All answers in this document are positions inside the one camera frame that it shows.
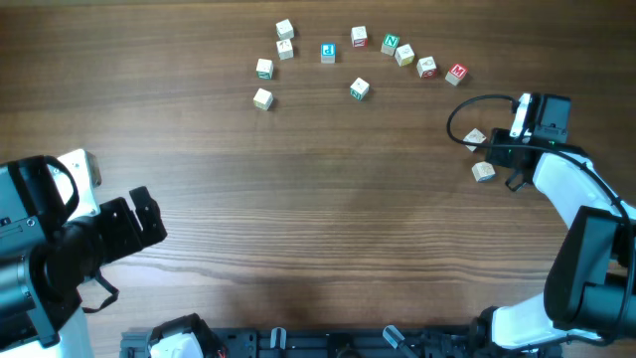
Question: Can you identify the red letter U block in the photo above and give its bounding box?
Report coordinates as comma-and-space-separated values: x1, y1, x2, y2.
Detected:
471, 161, 496, 183

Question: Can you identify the wooden block with picture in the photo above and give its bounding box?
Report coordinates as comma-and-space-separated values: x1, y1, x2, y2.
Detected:
463, 128, 487, 152

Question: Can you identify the wooden block green letter side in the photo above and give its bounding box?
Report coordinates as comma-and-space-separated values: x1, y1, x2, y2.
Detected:
350, 78, 370, 101

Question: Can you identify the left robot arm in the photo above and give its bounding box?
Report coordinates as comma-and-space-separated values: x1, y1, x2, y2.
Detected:
1, 155, 167, 357

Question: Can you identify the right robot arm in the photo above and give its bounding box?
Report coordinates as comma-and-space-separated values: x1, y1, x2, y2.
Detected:
481, 93, 635, 353

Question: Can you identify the red letter M block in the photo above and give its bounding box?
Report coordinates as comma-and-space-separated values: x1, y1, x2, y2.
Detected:
445, 64, 468, 87

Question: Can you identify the wooden block red picture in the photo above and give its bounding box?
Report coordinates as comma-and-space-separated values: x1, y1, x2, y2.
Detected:
416, 56, 437, 79

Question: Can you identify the wooden block yellow edge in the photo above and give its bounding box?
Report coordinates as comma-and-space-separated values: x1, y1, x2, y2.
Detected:
395, 44, 414, 67

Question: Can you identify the wooden block yellow side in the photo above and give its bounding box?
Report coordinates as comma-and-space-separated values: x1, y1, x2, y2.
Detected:
252, 89, 274, 110

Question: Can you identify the green letter N block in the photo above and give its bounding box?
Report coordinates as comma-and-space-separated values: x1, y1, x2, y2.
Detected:
381, 33, 399, 56

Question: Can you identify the wooden block red side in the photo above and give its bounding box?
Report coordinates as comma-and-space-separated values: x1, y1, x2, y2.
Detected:
351, 26, 369, 48

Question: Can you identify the wooden block with drawing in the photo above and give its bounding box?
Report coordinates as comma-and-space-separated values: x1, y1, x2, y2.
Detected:
276, 39, 294, 61

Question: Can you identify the blue letter P block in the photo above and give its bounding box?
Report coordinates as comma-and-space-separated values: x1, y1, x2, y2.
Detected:
320, 43, 336, 64

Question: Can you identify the plain wooden block top-left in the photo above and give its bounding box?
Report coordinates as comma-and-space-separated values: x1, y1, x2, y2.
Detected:
275, 19, 294, 40

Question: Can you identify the right black camera cable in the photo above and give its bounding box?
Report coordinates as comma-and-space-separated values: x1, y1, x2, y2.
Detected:
445, 93, 636, 347

